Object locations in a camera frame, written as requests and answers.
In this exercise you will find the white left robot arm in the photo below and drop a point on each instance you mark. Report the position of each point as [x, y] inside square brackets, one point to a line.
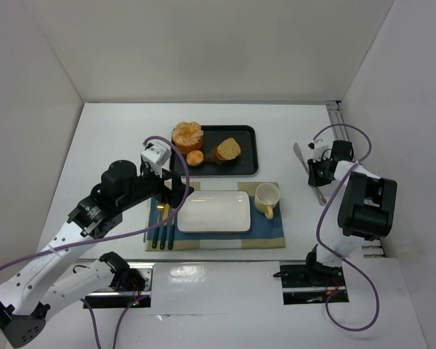
[30, 298]

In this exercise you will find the gold spoon green handle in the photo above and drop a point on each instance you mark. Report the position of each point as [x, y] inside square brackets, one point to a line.
[172, 230]

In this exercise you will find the tan sliced bread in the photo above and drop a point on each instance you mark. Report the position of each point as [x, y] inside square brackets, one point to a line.
[228, 145]

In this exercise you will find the small round orange bun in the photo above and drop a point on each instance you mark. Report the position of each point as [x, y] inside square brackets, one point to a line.
[195, 158]

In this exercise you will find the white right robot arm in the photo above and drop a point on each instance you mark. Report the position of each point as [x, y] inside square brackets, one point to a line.
[365, 213]

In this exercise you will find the aluminium frame rail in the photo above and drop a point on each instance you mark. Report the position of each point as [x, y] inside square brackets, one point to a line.
[338, 116]

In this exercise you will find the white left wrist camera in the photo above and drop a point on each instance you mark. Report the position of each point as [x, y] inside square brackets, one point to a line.
[155, 154]

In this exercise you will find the yellow cup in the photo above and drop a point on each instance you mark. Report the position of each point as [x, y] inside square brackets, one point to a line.
[266, 198]

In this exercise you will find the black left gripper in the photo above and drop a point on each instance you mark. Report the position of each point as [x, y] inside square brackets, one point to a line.
[176, 187]

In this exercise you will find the large orange flower bread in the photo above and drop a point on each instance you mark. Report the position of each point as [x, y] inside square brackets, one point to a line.
[187, 137]

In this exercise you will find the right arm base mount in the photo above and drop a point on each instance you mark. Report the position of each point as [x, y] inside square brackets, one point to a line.
[301, 280]

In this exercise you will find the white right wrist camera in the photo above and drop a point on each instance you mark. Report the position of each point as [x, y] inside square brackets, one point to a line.
[318, 148]

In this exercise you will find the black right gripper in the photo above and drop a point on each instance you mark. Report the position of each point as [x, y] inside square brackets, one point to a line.
[315, 178]

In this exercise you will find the dark brown bread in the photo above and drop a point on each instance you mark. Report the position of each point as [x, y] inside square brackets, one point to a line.
[215, 157]

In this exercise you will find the metal tongs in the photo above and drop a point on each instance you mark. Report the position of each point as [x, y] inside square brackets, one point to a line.
[298, 153]

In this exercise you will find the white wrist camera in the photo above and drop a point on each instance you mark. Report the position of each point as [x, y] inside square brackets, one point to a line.
[318, 148]
[155, 154]

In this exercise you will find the gold knife green handle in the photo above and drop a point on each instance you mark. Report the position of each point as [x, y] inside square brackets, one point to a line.
[164, 227]

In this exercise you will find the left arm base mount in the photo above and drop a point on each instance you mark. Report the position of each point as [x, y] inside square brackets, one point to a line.
[131, 283]

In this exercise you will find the white rectangular plate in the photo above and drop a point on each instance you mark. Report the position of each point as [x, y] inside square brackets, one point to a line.
[215, 212]

